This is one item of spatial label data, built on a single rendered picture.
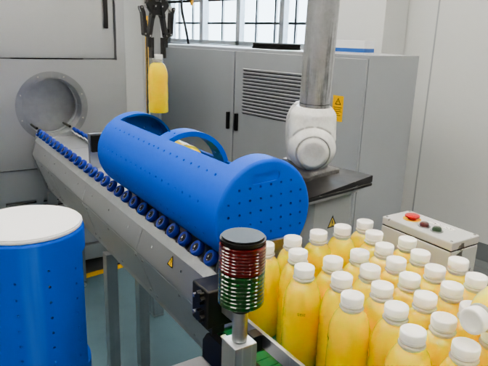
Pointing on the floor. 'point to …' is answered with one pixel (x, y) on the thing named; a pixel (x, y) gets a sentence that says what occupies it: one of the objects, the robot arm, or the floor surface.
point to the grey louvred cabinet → (204, 78)
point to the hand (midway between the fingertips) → (157, 48)
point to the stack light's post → (238, 352)
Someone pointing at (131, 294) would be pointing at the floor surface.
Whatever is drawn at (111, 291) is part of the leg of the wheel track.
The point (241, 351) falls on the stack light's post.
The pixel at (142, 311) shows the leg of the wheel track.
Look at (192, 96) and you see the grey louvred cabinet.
